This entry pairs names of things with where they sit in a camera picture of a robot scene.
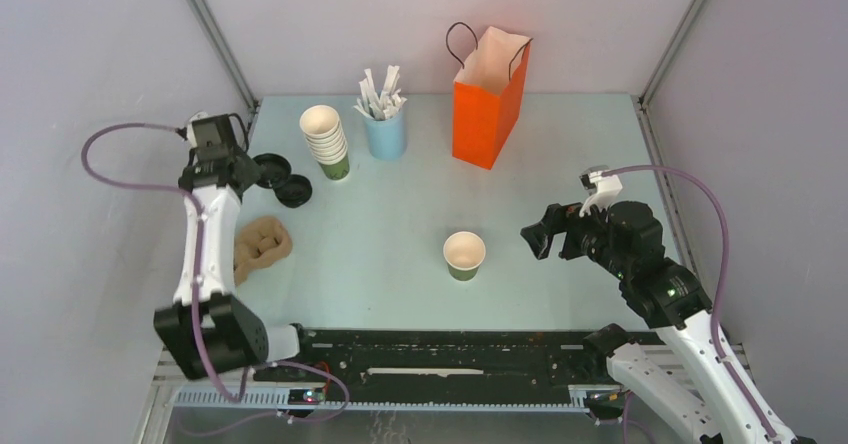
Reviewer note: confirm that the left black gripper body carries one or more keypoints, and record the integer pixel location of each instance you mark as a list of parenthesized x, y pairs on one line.
[(253, 170)]

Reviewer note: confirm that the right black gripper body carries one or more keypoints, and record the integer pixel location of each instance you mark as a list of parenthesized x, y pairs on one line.
[(587, 239)]

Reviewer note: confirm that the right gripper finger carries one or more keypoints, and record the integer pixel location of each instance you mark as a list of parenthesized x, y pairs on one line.
[(539, 237), (559, 216)]

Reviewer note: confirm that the green paper coffee cup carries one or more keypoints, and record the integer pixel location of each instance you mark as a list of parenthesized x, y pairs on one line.
[(464, 252)]

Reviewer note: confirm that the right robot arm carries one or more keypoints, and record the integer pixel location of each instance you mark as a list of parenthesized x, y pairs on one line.
[(626, 241)]

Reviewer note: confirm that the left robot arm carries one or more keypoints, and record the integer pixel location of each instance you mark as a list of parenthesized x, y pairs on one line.
[(207, 329)]

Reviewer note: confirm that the black plastic lid stack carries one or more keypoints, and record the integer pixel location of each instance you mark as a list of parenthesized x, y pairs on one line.
[(296, 191)]

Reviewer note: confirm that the brown cardboard cup carrier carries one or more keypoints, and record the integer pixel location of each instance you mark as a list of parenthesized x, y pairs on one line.
[(259, 245)]

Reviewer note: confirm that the stack of paper cups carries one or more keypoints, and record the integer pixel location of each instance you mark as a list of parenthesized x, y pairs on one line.
[(324, 135)]

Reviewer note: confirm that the orange paper bag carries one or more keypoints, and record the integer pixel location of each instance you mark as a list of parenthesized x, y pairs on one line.
[(487, 93)]

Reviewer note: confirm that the light blue holder cup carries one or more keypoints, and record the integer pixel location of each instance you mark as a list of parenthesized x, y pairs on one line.
[(387, 139)]

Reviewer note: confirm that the white stirrer packets bundle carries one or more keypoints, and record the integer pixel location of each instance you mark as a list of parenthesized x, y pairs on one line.
[(380, 103)]

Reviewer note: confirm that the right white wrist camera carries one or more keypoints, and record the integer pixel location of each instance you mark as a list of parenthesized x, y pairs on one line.
[(602, 190)]

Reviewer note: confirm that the black metal base rail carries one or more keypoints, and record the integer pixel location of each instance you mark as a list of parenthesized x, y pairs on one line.
[(456, 370)]

